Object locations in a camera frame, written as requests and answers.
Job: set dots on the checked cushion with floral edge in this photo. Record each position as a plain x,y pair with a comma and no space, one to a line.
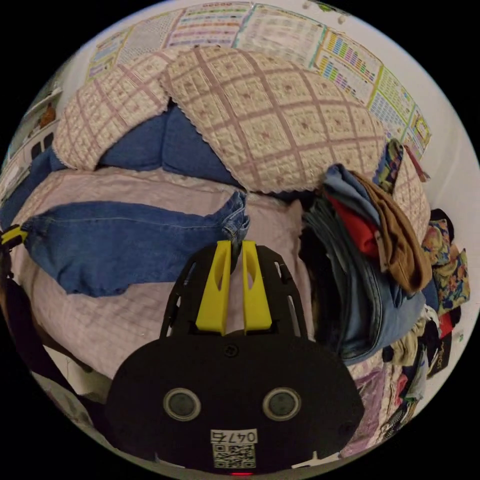
410,195

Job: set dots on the small checked pillow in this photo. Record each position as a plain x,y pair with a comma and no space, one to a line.
108,112

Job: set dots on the pile of clothes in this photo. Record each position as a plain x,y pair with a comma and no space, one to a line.
367,270

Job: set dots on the large checked pillow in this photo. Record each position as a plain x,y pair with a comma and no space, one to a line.
277,123

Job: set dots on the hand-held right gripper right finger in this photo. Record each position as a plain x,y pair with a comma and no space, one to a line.
258,303

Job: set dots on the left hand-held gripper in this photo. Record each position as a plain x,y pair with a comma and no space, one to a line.
4,258

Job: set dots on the blue jeans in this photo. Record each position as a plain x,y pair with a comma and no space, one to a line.
123,240

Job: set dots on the heap of mixed floral clothes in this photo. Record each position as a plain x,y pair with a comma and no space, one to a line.
442,285

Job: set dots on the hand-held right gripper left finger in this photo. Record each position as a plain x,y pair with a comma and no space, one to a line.
212,300

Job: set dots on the blue blanket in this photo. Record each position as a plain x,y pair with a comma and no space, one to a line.
26,183

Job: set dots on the white shelf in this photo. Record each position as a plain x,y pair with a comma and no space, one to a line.
37,131

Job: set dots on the blue pillow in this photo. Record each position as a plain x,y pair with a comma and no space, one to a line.
176,146

